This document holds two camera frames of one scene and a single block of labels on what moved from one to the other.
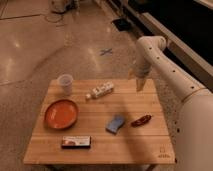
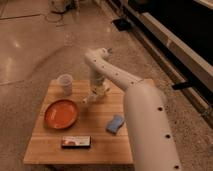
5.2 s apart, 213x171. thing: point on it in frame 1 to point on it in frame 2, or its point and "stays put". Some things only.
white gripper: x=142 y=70 to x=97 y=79
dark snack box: x=76 y=142 stays put
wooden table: x=101 y=122 stays put
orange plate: x=61 y=114 stays put
